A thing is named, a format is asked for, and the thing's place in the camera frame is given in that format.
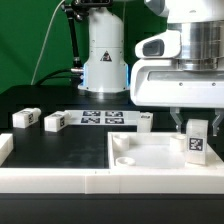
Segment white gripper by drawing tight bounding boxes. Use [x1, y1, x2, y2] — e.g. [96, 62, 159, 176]
[130, 59, 224, 136]

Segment white square tabletop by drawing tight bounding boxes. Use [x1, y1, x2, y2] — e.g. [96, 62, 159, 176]
[108, 132, 224, 169]

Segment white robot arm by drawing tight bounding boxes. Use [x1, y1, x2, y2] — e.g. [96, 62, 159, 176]
[80, 0, 224, 129]

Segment white marker tag sheet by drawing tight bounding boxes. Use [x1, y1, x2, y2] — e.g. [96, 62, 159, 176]
[69, 110, 140, 126]

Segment white U-shaped obstacle fence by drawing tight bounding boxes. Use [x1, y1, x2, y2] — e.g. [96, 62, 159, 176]
[0, 134, 224, 194]

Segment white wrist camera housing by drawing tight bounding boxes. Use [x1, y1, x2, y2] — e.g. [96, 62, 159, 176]
[135, 30, 181, 59]

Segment black camera stand pole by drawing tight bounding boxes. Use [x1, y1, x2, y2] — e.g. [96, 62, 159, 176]
[62, 2, 83, 75]

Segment black cable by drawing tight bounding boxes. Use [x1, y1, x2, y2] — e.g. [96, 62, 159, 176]
[34, 68, 84, 87]

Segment grey cable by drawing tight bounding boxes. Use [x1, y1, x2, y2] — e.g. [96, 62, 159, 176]
[30, 0, 68, 86]

